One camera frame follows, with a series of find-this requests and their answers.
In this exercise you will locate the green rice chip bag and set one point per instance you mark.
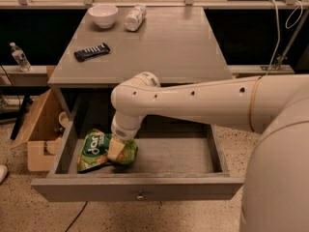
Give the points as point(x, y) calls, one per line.
point(94, 150)

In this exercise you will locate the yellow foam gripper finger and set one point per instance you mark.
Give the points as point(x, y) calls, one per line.
point(116, 146)

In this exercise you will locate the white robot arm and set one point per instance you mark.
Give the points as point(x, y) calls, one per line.
point(275, 196)

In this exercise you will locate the white shoe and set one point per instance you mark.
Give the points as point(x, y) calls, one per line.
point(3, 172)

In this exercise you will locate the grey cabinet counter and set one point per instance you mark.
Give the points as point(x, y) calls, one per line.
point(175, 43)

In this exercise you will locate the white wrapped snack pack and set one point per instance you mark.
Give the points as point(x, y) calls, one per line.
point(135, 17)

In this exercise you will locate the dark blue snack bar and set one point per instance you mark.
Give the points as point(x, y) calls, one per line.
point(91, 52)

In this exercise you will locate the open cardboard box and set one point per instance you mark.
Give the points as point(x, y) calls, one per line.
point(40, 132)

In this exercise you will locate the open grey top drawer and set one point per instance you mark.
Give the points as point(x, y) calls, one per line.
point(176, 160)

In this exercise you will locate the clear plastic water bottle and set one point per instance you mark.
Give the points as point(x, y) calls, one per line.
point(20, 57)

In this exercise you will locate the metal drawer knob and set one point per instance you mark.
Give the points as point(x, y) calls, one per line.
point(140, 196)

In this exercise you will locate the white ceramic bowl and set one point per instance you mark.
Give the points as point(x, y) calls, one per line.
point(104, 16)

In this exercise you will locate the white cup in box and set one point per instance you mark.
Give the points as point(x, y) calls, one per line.
point(63, 119)

